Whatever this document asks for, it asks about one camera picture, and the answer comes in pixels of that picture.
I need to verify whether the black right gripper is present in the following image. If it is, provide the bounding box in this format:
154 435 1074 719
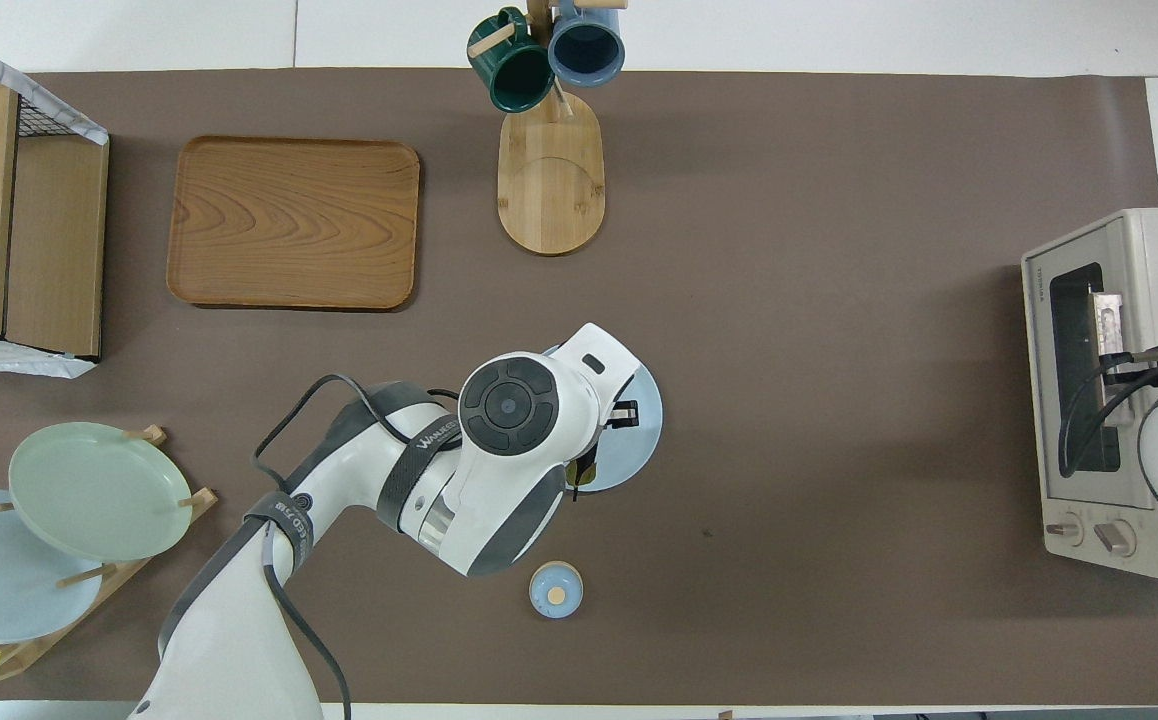
1099 343 1158 387

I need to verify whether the brown table mat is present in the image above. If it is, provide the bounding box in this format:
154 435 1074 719
0 68 1158 706

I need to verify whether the wooden mug tree stand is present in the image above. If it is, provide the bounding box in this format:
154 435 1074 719
469 0 630 256

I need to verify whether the dark green mug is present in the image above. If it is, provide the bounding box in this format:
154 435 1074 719
467 8 555 113

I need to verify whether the blue mug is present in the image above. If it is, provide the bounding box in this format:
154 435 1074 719
548 0 627 88

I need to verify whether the rectangular wooden tray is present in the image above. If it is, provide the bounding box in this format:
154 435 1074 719
167 136 421 311

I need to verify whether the wooden plate rack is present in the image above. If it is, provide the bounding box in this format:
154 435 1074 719
0 425 218 691

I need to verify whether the pale green plate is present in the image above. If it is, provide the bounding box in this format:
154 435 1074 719
9 422 193 563

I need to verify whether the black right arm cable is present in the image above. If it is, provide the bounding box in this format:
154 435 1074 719
1059 350 1158 479

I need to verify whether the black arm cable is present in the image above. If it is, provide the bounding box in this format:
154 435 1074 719
1059 350 1158 479
253 374 462 720

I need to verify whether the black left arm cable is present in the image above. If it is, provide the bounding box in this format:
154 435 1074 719
253 374 462 720

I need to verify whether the wire and wood shelf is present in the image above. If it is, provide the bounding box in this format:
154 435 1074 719
0 22 110 379

